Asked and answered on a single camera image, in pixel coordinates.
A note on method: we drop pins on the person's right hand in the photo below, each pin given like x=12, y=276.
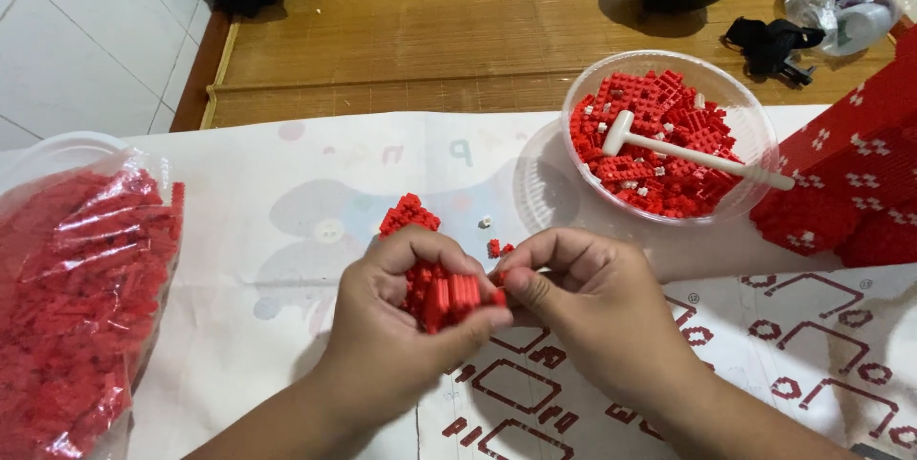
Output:
x=609, y=302

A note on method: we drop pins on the person's left hand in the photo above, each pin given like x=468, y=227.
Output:
x=372, y=345

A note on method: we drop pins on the red brick assembly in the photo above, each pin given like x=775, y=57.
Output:
x=444, y=299

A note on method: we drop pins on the clear round plastic lid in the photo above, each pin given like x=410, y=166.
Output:
x=544, y=188

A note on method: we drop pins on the white plastic toy hammer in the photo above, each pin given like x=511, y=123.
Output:
x=680, y=152

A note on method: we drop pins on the white printed cloth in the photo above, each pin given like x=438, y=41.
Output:
x=251, y=231

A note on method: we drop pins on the printed instruction sheet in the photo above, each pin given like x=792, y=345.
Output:
x=788, y=360

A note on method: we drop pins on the heap of red bricks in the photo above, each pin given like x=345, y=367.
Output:
x=659, y=98

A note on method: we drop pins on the clear plastic bowl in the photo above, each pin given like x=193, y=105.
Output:
x=752, y=123

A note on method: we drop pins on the large red white-flowered brick model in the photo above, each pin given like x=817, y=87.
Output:
x=860, y=159

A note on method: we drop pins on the plastic bag of red bricks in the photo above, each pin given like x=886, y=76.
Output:
x=79, y=302

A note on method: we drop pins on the bamboo mat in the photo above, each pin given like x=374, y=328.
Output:
x=444, y=23

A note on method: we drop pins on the clear plastic container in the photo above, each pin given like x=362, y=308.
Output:
x=50, y=152

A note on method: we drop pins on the clear plastic bag with items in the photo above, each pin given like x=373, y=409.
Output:
x=845, y=8

